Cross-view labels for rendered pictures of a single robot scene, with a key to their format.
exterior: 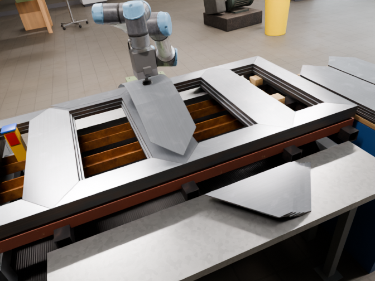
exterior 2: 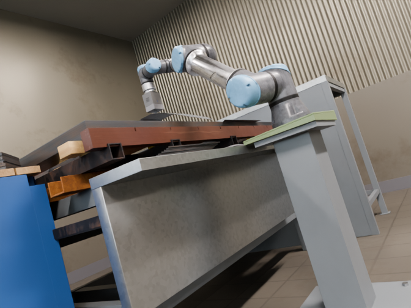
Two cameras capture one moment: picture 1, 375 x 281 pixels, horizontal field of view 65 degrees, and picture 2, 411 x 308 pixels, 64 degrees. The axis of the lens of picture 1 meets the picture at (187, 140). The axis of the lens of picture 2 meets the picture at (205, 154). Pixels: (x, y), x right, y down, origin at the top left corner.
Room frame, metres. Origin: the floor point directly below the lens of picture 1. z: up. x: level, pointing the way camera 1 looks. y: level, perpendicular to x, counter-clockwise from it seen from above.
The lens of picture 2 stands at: (2.69, -0.83, 0.57)
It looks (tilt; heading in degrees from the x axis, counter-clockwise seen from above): 6 degrees up; 142
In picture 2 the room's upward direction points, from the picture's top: 16 degrees counter-clockwise
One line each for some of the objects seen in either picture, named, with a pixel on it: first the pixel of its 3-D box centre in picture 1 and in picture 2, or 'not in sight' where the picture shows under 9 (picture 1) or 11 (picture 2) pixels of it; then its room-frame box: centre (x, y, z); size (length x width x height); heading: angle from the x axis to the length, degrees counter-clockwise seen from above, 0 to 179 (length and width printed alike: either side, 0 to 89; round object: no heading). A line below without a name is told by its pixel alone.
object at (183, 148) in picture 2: not in sight; (175, 155); (1.77, -0.24, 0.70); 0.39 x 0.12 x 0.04; 108
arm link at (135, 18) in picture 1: (135, 18); (145, 75); (1.13, 0.13, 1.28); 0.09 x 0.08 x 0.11; 174
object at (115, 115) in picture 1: (166, 99); (236, 154); (1.69, 0.11, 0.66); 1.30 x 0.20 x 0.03; 108
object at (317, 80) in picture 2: not in sight; (257, 114); (0.89, 1.22, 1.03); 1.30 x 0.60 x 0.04; 18
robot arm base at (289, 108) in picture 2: not in sight; (287, 112); (1.92, 0.21, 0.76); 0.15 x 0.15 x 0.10
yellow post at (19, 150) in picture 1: (19, 147); not in sight; (1.16, 0.79, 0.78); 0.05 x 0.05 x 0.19; 18
